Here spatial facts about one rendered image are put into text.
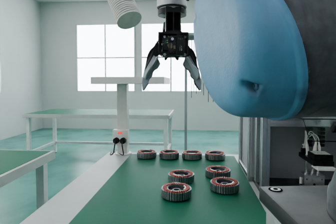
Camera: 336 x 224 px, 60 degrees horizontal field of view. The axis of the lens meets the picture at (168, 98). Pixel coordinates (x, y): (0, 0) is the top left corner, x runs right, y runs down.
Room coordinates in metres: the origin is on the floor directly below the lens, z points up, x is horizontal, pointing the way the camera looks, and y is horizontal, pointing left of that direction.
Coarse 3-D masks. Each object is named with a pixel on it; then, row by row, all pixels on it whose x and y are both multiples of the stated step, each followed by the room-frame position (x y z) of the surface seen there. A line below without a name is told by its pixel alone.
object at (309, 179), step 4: (300, 172) 1.12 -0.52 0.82; (308, 172) 1.12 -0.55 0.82; (304, 176) 1.09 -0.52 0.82; (308, 176) 1.09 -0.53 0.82; (312, 176) 1.08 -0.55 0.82; (316, 176) 1.08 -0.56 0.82; (320, 176) 1.08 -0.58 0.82; (304, 180) 1.09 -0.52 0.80; (308, 180) 1.09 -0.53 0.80; (312, 180) 1.08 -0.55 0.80; (316, 180) 1.08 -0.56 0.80; (320, 180) 1.08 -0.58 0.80; (304, 184) 1.09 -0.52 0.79; (308, 184) 1.09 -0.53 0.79; (312, 184) 1.08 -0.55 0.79; (316, 184) 1.08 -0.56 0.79; (320, 184) 1.08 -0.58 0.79
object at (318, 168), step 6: (300, 156) 1.13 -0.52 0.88; (306, 156) 1.08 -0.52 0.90; (312, 156) 1.03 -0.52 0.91; (318, 156) 1.01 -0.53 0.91; (324, 156) 1.01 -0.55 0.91; (330, 156) 1.01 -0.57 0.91; (306, 162) 1.11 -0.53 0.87; (312, 162) 1.02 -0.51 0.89; (318, 162) 1.01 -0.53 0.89; (324, 162) 1.01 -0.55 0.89; (330, 162) 1.01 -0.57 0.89; (306, 168) 1.11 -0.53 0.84; (312, 168) 1.10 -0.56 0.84; (318, 168) 0.99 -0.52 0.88; (324, 168) 0.99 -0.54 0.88; (330, 168) 0.99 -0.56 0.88
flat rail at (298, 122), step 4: (272, 120) 1.07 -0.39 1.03; (276, 120) 1.07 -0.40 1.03; (280, 120) 1.07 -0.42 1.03; (284, 120) 1.07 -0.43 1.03; (288, 120) 1.07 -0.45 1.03; (292, 120) 1.07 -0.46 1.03; (296, 120) 1.07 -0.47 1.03; (300, 120) 1.06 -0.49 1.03; (272, 124) 1.07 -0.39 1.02; (276, 124) 1.07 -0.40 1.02; (280, 124) 1.07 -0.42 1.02; (284, 124) 1.07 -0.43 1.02; (288, 124) 1.07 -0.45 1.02; (292, 124) 1.07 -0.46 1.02; (296, 124) 1.07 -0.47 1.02; (300, 124) 1.06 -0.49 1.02
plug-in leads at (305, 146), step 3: (306, 132) 1.11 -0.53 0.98; (306, 135) 1.10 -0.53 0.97; (306, 138) 1.09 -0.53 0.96; (306, 141) 1.09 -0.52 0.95; (315, 141) 1.11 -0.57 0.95; (318, 141) 1.09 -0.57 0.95; (303, 144) 1.14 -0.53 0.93; (306, 144) 1.09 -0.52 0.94; (315, 144) 1.08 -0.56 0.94; (318, 144) 1.09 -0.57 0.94; (303, 147) 1.14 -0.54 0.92; (306, 147) 1.09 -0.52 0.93; (315, 147) 1.08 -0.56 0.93; (318, 147) 1.09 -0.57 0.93; (300, 150) 1.15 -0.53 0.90; (303, 150) 1.14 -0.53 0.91; (306, 150) 1.09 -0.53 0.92; (312, 150) 1.09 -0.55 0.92; (315, 150) 1.11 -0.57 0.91; (318, 150) 1.09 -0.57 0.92; (306, 153) 1.09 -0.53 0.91
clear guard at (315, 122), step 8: (304, 120) 0.87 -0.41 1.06; (312, 120) 0.87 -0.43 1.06; (320, 120) 0.87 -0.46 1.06; (328, 120) 0.86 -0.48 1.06; (312, 128) 0.85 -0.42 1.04; (320, 128) 0.85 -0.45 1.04; (328, 128) 0.84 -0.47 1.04; (312, 136) 0.83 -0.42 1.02; (320, 136) 0.83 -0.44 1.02; (328, 136) 0.83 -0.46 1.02
